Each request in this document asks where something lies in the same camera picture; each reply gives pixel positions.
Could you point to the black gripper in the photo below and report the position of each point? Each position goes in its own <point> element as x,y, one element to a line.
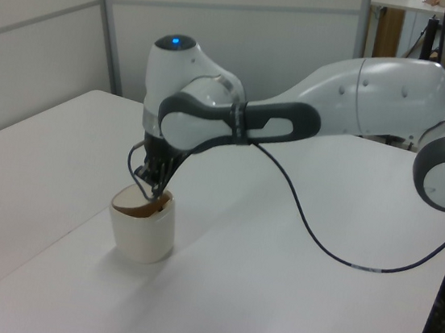
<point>161,151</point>

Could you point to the beige swing lid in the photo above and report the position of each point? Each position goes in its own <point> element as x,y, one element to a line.
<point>131,200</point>

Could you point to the small white trash can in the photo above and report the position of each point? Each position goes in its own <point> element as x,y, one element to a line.
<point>145,236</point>

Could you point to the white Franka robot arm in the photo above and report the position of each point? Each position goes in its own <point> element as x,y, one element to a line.
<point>361,98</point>

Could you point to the black stand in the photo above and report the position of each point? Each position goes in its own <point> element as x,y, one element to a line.
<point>430,37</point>

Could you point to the grey partition post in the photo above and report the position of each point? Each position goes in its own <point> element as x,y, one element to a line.
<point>109,27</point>

